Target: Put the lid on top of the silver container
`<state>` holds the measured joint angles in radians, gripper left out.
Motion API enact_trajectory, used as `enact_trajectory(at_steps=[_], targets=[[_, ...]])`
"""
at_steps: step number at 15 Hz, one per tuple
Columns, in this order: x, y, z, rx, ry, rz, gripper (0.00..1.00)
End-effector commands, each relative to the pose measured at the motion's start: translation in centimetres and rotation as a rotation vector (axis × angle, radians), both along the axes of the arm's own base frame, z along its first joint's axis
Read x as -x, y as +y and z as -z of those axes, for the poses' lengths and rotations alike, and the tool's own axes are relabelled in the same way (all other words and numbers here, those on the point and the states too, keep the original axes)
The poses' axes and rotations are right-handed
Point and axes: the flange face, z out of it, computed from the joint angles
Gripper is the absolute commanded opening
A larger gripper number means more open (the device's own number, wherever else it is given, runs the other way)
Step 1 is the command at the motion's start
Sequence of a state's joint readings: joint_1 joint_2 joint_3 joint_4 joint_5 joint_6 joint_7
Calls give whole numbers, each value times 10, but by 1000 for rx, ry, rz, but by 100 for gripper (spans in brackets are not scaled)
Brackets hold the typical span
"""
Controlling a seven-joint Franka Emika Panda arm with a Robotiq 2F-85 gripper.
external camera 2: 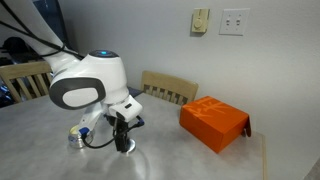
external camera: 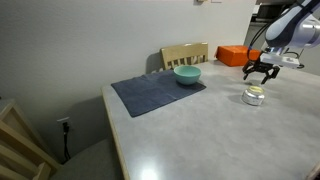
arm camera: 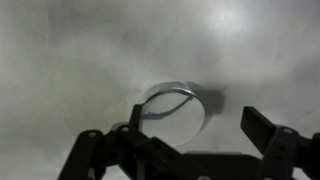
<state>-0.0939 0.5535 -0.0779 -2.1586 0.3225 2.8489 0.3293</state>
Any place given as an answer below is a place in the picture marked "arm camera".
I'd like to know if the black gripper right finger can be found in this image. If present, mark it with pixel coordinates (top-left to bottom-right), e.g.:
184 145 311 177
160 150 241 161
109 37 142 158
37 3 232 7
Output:
240 105 320 180

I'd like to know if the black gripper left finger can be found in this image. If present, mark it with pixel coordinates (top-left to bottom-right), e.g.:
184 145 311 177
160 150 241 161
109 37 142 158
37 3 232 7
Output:
57 103 214 180

